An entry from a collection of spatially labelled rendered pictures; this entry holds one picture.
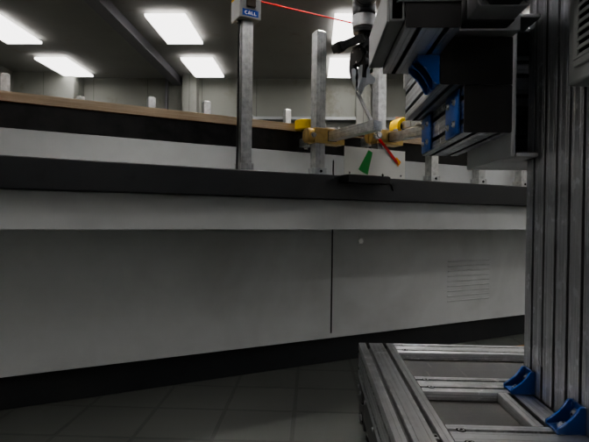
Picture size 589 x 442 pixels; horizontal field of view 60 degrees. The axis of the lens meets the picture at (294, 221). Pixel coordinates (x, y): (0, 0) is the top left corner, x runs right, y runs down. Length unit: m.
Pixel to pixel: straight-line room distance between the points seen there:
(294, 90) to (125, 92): 3.72
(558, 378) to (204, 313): 1.12
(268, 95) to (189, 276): 9.78
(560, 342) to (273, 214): 0.92
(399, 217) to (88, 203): 1.05
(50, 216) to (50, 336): 0.40
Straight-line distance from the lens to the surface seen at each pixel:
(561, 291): 0.99
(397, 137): 1.79
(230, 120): 1.76
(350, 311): 2.02
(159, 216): 1.47
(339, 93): 11.33
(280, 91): 11.34
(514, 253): 2.65
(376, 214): 1.80
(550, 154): 1.03
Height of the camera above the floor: 0.56
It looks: level
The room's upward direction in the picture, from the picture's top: 1 degrees clockwise
